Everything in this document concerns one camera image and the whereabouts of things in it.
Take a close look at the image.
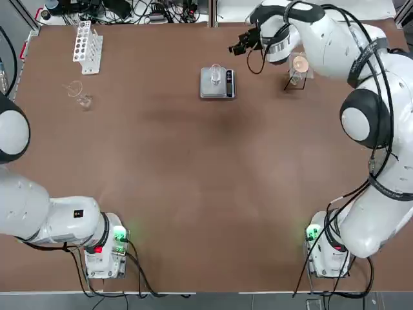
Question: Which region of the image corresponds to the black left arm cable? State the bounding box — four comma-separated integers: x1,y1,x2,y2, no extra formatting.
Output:
0,25,17,96

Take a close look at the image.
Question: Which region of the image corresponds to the large glass beaker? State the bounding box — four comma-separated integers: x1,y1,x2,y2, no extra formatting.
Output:
66,80,94,110

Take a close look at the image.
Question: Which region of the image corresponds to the white test tube rack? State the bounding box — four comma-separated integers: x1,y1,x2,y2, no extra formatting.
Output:
72,19,104,76

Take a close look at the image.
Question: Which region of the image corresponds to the silver digital balance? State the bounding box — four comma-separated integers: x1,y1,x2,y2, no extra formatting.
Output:
199,67,238,99

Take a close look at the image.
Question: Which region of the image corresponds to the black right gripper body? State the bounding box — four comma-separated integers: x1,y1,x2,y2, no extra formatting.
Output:
248,27,267,51

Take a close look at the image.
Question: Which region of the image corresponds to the small glass beaker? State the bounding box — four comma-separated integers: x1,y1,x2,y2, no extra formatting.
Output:
209,63,223,87

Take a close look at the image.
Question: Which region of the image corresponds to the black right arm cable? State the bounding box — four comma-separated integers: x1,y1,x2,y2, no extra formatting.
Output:
247,0,401,233

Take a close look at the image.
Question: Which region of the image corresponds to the black tripod stand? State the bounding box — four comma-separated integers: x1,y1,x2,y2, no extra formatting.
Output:
283,69,307,91

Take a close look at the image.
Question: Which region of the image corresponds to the black monitor stand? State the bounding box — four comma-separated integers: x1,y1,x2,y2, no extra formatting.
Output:
102,0,134,19

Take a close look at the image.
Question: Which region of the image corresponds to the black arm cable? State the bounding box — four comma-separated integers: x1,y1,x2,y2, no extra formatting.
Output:
0,25,17,96
247,0,401,233

